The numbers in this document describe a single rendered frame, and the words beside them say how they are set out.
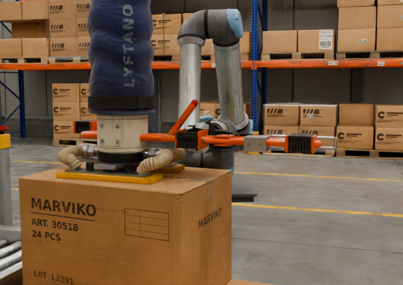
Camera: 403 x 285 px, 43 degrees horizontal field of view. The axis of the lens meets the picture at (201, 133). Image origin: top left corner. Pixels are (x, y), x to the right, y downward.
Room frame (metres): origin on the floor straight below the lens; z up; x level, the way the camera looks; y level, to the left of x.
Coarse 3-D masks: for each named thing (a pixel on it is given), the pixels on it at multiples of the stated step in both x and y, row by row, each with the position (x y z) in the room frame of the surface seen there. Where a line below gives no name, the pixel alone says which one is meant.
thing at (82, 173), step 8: (80, 168) 1.67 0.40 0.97; (88, 168) 1.62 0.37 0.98; (128, 168) 1.58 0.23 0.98; (56, 176) 1.62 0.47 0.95; (64, 176) 1.61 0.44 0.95; (72, 176) 1.60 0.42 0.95; (80, 176) 1.59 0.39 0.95; (88, 176) 1.58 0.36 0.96; (96, 176) 1.57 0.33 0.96; (104, 176) 1.56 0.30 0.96; (112, 176) 1.55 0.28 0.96; (120, 176) 1.55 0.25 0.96; (128, 176) 1.55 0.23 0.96; (136, 176) 1.54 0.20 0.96; (144, 176) 1.53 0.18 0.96; (152, 176) 1.55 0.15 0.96; (160, 176) 1.58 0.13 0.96
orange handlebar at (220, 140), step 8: (96, 128) 2.02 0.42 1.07; (88, 136) 1.71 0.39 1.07; (96, 136) 1.70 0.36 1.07; (144, 136) 1.64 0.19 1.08; (152, 136) 1.63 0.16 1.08; (160, 136) 1.63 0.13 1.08; (168, 136) 1.62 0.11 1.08; (208, 136) 1.61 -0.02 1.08; (216, 136) 1.56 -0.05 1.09; (224, 136) 1.55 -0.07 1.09; (232, 136) 1.58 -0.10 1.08; (240, 136) 1.59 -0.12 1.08; (216, 144) 1.56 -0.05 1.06; (224, 144) 1.56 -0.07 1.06; (232, 144) 1.55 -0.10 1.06; (240, 144) 1.54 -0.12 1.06; (272, 144) 1.50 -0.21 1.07; (280, 144) 1.49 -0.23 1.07; (320, 144) 1.47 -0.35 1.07
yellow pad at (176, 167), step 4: (132, 164) 1.76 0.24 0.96; (172, 164) 1.74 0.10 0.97; (176, 164) 1.77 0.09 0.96; (180, 164) 1.77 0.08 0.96; (136, 168) 1.74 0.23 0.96; (164, 168) 1.70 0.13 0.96; (168, 168) 1.70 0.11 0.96; (172, 168) 1.70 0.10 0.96; (176, 168) 1.71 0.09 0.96; (180, 168) 1.74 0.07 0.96; (184, 168) 1.78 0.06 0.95; (156, 172) 1.71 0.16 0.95; (160, 172) 1.71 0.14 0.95; (164, 172) 1.70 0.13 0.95; (168, 172) 1.70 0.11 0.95; (172, 172) 1.69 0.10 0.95; (176, 172) 1.71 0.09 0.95
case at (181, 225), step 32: (32, 192) 1.61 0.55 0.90; (64, 192) 1.56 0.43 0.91; (96, 192) 1.51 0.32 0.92; (128, 192) 1.46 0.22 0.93; (160, 192) 1.42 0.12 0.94; (192, 192) 1.45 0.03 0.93; (224, 192) 1.69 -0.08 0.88; (32, 224) 1.61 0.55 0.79; (64, 224) 1.56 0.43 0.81; (96, 224) 1.51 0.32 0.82; (128, 224) 1.47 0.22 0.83; (160, 224) 1.42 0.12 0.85; (192, 224) 1.45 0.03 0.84; (224, 224) 1.69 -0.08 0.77; (32, 256) 1.62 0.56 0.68; (64, 256) 1.56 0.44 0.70; (96, 256) 1.51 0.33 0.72; (128, 256) 1.47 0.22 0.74; (160, 256) 1.42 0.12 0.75; (192, 256) 1.45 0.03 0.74; (224, 256) 1.69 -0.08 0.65
